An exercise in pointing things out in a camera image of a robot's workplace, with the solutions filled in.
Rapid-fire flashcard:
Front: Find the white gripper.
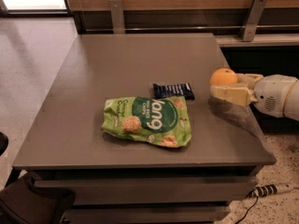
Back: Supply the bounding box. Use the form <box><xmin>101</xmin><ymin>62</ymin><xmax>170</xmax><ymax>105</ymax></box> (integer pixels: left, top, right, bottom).
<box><xmin>210</xmin><ymin>73</ymin><xmax>298</xmax><ymax>118</ymax></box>

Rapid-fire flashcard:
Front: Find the orange fruit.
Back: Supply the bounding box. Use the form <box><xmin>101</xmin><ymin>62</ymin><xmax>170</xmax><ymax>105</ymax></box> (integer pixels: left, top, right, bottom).
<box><xmin>209</xmin><ymin>68</ymin><xmax>237</xmax><ymax>85</ymax></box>

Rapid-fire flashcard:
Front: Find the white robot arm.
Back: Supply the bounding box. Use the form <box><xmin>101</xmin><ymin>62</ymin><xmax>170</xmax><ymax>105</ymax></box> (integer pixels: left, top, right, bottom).
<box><xmin>210</xmin><ymin>74</ymin><xmax>299</xmax><ymax>120</ymax></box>

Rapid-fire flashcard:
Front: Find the green rice chip bag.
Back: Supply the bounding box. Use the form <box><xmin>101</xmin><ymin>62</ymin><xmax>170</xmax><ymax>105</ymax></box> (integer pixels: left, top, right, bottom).
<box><xmin>102</xmin><ymin>96</ymin><xmax>192</xmax><ymax>148</ymax></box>

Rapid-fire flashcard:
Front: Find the dark blue snack wrapper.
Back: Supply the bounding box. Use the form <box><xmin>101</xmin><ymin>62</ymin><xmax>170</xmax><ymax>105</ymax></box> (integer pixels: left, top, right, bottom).
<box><xmin>153</xmin><ymin>83</ymin><xmax>194</xmax><ymax>100</ymax></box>

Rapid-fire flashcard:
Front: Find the upper grey drawer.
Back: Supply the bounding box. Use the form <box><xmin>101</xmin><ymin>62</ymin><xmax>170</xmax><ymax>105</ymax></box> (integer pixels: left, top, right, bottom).
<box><xmin>35</xmin><ymin>176</ymin><xmax>256</xmax><ymax>205</ymax></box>

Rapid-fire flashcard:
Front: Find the grey drawer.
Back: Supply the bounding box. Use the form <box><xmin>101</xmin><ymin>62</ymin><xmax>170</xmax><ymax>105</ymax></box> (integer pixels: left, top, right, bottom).
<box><xmin>64</xmin><ymin>206</ymin><xmax>230</xmax><ymax>224</ymax></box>
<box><xmin>35</xmin><ymin>176</ymin><xmax>256</xmax><ymax>205</ymax></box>

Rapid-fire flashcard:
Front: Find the white power strip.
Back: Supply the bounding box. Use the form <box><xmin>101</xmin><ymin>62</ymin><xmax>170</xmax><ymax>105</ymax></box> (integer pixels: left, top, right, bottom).
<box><xmin>247</xmin><ymin>183</ymin><xmax>294</xmax><ymax>198</ymax></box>

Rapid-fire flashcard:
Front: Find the lower grey drawer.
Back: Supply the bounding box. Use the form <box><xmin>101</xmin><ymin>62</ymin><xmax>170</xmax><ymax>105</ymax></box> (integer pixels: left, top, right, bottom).
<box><xmin>64</xmin><ymin>206</ymin><xmax>230</xmax><ymax>224</ymax></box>

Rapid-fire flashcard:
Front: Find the dark chair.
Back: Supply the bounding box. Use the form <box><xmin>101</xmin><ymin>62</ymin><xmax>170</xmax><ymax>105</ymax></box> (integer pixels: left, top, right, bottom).
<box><xmin>0</xmin><ymin>132</ymin><xmax>76</xmax><ymax>224</ymax></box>

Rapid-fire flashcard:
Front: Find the metal rail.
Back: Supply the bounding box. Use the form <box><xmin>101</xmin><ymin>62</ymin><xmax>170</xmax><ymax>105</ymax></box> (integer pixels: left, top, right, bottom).
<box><xmin>85</xmin><ymin>24</ymin><xmax>299</xmax><ymax>35</ymax></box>

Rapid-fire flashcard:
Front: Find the right metal bracket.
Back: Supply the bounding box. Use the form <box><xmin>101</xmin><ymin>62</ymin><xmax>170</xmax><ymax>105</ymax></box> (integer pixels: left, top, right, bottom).
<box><xmin>240</xmin><ymin>0</ymin><xmax>267</xmax><ymax>42</ymax></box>

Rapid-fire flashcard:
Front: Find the metal bracket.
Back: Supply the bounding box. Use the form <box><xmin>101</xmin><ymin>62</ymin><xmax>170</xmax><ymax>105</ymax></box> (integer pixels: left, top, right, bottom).
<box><xmin>240</xmin><ymin>0</ymin><xmax>267</xmax><ymax>42</ymax></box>
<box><xmin>109</xmin><ymin>0</ymin><xmax>125</xmax><ymax>34</ymax></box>

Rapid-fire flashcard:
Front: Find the black cable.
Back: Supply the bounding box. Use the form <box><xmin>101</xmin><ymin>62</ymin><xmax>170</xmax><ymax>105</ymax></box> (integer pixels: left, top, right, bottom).
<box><xmin>235</xmin><ymin>189</ymin><xmax>261</xmax><ymax>224</ymax></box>

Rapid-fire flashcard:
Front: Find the left metal bracket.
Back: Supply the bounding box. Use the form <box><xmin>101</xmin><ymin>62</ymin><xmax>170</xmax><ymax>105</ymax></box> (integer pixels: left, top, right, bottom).
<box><xmin>109</xmin><ymin>0</ymin><xmax>125</xmax><ymax>34</ymax></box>

